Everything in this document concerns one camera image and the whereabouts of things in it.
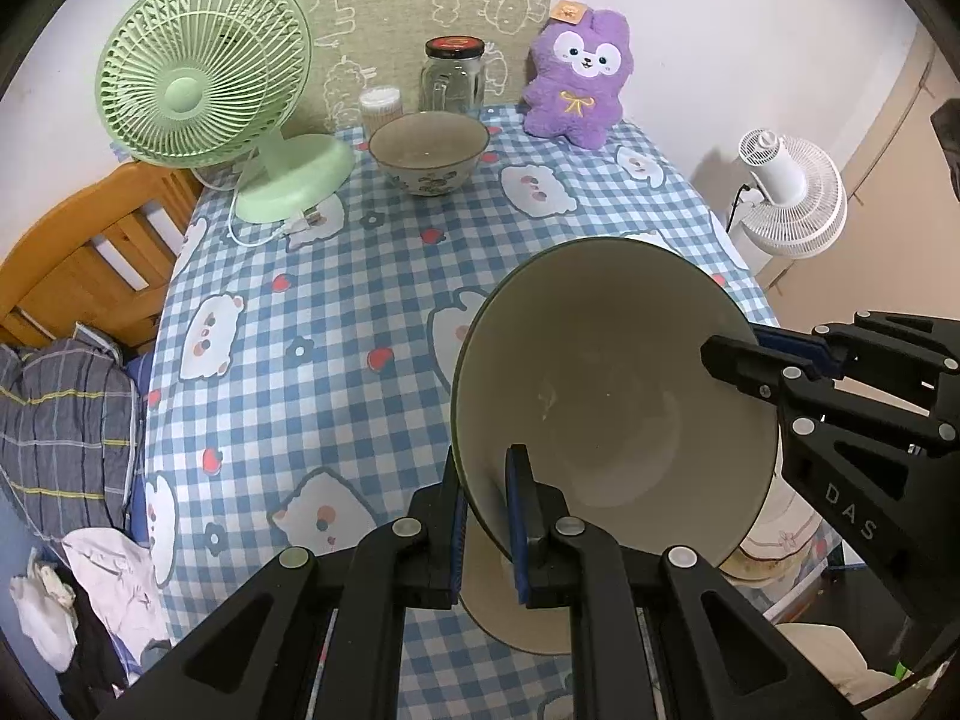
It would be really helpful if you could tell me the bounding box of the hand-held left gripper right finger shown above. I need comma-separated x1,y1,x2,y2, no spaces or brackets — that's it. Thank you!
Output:
504,444,863,720

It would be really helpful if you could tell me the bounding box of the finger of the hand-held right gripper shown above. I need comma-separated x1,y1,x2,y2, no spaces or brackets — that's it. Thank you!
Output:
754,311,960,381
701,334,960,452

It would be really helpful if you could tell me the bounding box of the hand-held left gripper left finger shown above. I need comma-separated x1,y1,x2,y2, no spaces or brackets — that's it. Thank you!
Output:
97,446,470,720

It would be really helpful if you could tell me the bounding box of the scalloped yellow floral plate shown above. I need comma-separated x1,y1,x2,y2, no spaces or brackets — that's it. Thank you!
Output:
720,480,842,587

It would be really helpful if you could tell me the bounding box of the white floor fan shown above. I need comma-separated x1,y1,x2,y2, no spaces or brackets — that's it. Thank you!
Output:
724,129,848,260

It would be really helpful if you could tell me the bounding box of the beige door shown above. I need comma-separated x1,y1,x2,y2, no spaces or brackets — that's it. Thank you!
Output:
765,22,960,331

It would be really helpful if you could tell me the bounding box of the blue checked tablecloth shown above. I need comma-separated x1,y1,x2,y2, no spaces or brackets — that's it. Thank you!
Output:
142,101,845,720

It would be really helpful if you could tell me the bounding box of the purple plush toy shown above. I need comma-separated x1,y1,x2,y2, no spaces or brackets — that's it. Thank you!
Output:
523,6,632,149

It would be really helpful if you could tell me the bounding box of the blue bed sheet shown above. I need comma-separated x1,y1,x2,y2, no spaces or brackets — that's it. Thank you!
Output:
124,356,152,533

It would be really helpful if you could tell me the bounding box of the pale pink garment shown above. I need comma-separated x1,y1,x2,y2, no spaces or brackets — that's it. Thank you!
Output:
62,529,175,661

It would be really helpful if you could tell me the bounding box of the dark clothing pile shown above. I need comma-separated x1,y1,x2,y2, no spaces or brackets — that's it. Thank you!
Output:
58,600,151,720

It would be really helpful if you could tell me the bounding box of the grey plaid pillow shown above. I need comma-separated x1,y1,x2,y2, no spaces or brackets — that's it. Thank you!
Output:
0,322,147,541

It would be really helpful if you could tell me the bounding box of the glass jar with dark lid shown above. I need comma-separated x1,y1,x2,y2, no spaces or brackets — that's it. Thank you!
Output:
420,36,488,117

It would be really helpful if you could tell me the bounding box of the white crumpled cloth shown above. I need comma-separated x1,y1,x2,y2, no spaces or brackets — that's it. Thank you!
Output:
11,551,80,672

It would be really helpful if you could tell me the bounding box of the cotton swab container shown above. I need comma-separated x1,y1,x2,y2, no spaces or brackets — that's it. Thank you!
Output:
358,86,406,137

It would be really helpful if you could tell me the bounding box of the wooden bed headboard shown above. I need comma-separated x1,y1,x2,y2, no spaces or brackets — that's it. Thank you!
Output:
0,161,205,350

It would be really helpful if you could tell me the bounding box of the green patterned mat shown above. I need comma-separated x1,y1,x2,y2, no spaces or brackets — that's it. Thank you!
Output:
277,0,565,132

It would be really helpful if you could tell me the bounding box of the green desk fan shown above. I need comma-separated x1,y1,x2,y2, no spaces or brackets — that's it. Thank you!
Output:
95,0,356,224

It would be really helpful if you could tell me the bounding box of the white fan power cable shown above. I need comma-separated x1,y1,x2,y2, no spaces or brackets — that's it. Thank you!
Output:
227,191,325,248

